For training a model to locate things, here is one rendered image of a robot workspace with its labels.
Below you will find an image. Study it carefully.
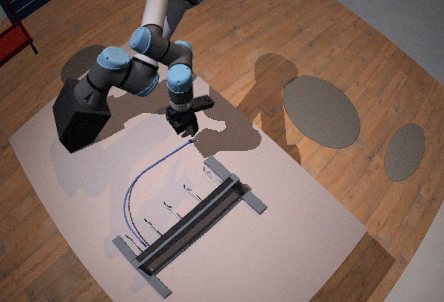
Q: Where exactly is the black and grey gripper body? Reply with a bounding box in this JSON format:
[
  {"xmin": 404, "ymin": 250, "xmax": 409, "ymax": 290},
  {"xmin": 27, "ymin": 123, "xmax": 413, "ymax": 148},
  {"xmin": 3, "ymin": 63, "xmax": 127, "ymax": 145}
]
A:
[{"xmin": 165, "ymin": 105, "xmax": 197, "ymax": 135}]

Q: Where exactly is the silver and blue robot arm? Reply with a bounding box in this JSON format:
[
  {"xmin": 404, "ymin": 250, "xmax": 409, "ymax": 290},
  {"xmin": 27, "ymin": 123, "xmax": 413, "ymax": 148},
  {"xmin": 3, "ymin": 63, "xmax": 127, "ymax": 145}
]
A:
[{"xmin": 74, "ymin": 0, "xmax": 215, "ymax": 114}]

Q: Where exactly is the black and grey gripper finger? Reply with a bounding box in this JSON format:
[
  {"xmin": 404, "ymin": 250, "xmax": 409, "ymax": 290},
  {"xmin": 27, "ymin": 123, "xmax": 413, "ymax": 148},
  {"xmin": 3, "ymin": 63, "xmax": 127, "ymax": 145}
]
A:
[{"xmin": 181, "ymin": 119, "xmax": 199, "ymax": 138}]

